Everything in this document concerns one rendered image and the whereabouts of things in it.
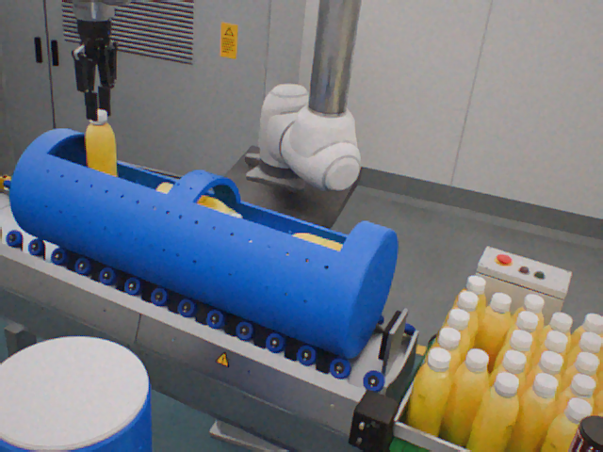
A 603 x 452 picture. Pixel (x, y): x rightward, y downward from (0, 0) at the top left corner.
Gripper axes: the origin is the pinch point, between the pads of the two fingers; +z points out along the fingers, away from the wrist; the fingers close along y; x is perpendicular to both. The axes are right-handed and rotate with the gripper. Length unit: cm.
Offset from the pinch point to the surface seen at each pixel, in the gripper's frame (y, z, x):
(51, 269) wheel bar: 16.8, 39.0, -2.7
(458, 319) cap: 5, 21, 94
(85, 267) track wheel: 16.2, 34.8, 7.9
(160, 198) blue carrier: 13.8, 10.8, 28.3
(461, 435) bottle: 18, 38, 101
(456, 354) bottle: 12, 25, 96
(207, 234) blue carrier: 16.6, 13.6, 42.1
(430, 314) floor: -151, 131, 63
